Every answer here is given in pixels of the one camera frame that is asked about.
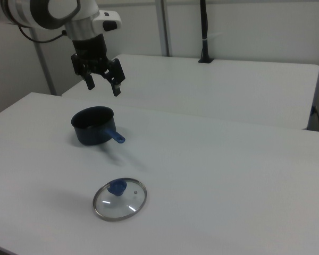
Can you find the dark blue saucepan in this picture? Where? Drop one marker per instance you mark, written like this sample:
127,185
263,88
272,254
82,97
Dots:
91,134

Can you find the glass lid with blue knob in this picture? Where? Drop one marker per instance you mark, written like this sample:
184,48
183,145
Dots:
117,187

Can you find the aluminium partition post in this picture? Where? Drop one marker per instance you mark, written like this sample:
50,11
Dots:
43,66
164,26

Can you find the black pole with clamp base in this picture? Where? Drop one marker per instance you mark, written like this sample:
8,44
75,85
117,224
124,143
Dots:
204,26

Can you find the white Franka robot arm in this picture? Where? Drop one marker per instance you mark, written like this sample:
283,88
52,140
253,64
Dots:
24,10

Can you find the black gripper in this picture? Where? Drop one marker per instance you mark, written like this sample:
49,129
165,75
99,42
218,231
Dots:
91,53

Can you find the white side table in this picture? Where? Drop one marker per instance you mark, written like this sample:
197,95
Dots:
215,87

